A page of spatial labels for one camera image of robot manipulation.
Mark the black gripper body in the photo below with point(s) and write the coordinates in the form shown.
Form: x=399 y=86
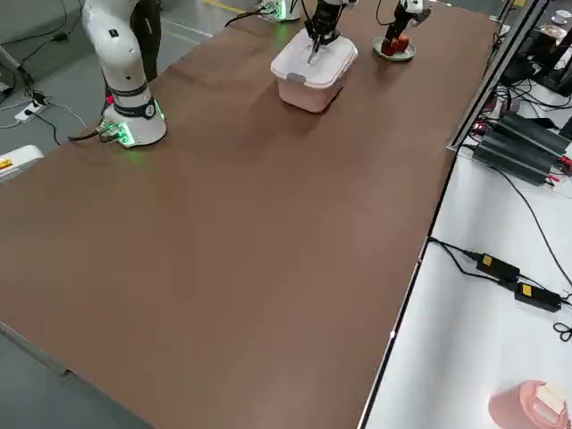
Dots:
x=330 y=11
x=401 y=20

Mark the red yellow apple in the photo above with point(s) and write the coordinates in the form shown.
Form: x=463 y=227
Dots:
x=403 y=42

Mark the white box lid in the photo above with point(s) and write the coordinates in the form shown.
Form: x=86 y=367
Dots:
x=330 y=67

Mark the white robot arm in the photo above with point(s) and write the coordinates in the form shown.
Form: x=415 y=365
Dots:
x=120 y=58
x=290 y=11

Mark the green plate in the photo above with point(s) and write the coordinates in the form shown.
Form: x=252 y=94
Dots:
x=406 y=57

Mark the pink storage box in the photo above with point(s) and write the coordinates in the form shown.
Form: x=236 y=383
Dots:
x=308 y=100

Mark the white cup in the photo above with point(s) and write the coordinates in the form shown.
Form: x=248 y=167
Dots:
x=563 y=17

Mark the person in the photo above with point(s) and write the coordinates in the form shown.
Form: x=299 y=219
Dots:
x=149 y=40

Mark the black ribbed power supply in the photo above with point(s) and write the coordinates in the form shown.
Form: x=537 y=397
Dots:
x=536 y=134
x=514 y=158

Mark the black adapter yellow label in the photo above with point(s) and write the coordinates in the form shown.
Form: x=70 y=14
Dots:
x=498 y=267
x=538 y=297

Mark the black floor adapter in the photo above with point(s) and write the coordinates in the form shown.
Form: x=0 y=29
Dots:
x=60 y=38

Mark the white floor power strip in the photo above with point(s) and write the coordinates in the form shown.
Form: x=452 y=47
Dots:
x=31 y=111

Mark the white machine yellow label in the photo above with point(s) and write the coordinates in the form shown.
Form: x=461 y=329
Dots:
x=20 y=163

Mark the pink cylindrical container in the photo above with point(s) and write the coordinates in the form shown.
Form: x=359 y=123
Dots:
x=514 y=406

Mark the aluminium frame post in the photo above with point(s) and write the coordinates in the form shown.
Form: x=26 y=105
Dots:
x=491 y=76

